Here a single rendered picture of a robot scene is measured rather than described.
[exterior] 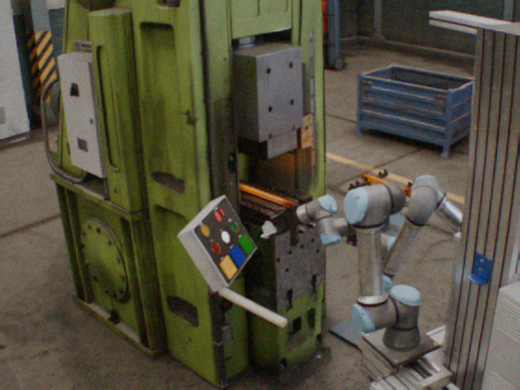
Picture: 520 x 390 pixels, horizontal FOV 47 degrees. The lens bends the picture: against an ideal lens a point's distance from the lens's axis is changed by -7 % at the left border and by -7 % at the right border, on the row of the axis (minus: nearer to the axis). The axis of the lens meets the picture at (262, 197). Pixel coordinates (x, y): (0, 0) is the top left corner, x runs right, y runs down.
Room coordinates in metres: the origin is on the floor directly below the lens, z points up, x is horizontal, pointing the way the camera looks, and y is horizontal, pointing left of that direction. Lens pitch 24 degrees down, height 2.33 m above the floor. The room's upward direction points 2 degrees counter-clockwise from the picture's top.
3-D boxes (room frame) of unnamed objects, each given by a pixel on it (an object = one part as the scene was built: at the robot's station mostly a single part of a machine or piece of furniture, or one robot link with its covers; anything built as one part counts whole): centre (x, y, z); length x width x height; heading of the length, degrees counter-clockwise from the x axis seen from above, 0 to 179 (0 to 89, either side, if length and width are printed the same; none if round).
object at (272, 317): (2.55, 0.08, 0.62); 0.44 x 0.05 x 0.05; 44
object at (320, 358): (2.82, -0.14, 0.01); 0.58 x 0.39 x 0.01; 134
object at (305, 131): (3.17, -0.24, 1.27); 0.09 x 0.02 x 0.17; 134
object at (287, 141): (3.00, 0.04, 1.32); 0.42 x 0.20 x 0.10; 44
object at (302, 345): (3.05, 0.01, 0.23); 0.55 x 0.37 x 0.47; 44
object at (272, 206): (3.00, 0.04, 0.96); 0.42 x 0.20 x 0.09; 44
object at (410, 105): (6.68, -1.77, 0.36); 1.20 x 0.80 x 0.72; 46
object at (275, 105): (3.03, 0.01, 1.56); 0.42 x 0.39 x 0.40; 44
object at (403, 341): (1.95, -0.52, 0.87); 0.15 x 0.15 x 0.10
